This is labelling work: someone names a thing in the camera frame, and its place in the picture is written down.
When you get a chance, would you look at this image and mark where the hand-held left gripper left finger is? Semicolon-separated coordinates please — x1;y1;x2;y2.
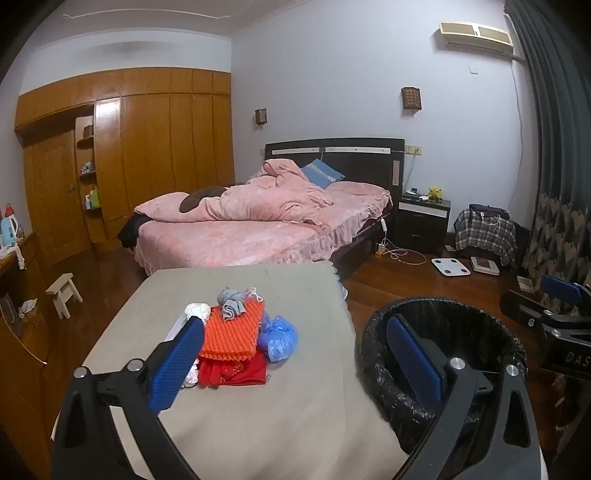
51;316;206;480

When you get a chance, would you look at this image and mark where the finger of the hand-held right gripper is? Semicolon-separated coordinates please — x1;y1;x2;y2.
540;275;591;308
500;289;561;329

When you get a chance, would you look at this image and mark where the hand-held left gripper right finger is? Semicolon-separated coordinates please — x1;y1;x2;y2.
385;314;541;480

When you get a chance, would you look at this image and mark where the black bin with black liner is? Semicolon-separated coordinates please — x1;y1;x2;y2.
355;298;529;455

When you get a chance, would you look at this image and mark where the white plastic bag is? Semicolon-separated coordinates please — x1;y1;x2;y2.
164;302;214;388

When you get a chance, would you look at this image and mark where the orange foam net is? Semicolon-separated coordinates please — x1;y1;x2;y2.
199;295;267;363

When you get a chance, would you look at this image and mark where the grey cloth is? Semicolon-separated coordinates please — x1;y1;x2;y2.
218;288;250;322

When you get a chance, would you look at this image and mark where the blue plastic bag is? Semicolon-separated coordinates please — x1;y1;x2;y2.
257;313;299;363

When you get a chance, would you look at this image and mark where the red cloth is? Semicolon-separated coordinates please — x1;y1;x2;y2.
198;353;271;387

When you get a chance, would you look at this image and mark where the plaid bag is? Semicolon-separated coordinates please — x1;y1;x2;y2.
454;204;518;269

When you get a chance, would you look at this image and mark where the white bathroom scale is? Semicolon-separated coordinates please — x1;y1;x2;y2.
431;257;471;277

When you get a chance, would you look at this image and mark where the black white nightstand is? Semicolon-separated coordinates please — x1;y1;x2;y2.
395;194;452;256

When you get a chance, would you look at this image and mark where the small wooden stool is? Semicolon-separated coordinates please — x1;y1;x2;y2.
45;272;84;319

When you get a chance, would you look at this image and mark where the black cloth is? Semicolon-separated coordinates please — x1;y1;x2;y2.
117;215;149;250

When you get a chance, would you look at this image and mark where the pink bedspread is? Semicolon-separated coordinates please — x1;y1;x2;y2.
134;181;394;278

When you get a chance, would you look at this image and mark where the grey patterned curtain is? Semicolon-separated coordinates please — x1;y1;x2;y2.
503;0;591;298

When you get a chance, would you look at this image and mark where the pink quilt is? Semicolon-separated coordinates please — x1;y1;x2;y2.
135;158;336;226

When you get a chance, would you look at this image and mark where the dark wooden bed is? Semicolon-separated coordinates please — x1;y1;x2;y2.
134;137;407;278

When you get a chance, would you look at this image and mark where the blue pillow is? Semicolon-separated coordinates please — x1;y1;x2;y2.
301;158;346;189

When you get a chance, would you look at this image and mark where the light blue kettle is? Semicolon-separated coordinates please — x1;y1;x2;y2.
0;217;20;250

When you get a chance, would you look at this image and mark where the wooden wardrobe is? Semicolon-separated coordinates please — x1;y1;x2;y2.
14;67;236;267

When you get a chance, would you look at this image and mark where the beige air conditioner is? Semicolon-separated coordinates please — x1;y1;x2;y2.
438;20;515;59

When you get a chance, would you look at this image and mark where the white cable with controller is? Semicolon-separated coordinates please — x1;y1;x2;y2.
376;216;428;267

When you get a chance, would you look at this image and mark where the large wooden wall lamp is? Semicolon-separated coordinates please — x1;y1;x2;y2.
400;86;423;114

